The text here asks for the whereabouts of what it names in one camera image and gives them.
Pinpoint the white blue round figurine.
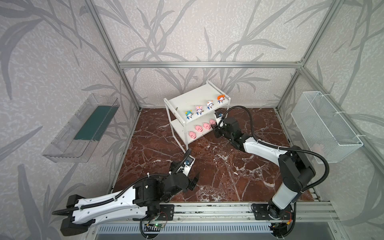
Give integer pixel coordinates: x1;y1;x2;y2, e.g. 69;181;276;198
207;101;214;110

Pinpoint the orange blue figurine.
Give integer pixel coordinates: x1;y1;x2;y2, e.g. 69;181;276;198
217;95;226;104

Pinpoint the pink hat blue figurine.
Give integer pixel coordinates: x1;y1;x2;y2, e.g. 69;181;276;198
196;106;204;116

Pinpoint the teal blue cat figurine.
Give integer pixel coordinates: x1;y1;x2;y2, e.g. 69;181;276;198
185;110;193;120

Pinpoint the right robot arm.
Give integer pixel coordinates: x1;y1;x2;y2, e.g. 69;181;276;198
210;117;316;219

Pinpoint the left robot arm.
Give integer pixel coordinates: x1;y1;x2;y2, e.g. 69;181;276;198
52;173;199;237

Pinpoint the white two-tier metal shelf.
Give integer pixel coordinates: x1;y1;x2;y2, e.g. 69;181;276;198
164;81;231;152

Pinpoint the green circuit board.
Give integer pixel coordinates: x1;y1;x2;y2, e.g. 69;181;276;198
145;222;167;231

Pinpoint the pink toy in basket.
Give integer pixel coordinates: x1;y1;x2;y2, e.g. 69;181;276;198
311;144;325;156

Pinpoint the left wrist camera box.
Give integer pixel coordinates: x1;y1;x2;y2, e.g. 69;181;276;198
179;156;196;176

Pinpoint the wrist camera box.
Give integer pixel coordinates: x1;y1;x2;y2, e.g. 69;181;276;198
179;156;196;176
215;111;225;129

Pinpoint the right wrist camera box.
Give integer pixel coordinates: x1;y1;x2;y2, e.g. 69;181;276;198
215;111;225;129

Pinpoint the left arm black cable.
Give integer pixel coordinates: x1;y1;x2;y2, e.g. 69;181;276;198
51;148;193;217

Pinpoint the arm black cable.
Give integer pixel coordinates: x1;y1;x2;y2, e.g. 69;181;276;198
220;105;330;193
51;148;193;217

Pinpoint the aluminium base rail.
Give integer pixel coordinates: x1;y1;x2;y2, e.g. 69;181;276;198
81;202;349;240

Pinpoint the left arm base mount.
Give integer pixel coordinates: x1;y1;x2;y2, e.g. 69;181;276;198
139;205;175;240

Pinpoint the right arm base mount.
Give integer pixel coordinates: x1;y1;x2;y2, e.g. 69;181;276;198
251;201;297;240

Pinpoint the white wire mesh basket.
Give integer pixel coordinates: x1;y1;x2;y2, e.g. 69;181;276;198
291;91;364;163

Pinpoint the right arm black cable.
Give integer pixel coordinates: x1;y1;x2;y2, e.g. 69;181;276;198
220;105;330;193

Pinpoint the clear plastic wall bin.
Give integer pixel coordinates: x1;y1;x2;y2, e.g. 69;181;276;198
42;94;120;163

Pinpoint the aluminium enclosure frame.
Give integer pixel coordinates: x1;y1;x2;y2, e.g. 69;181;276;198
83;0;384;175

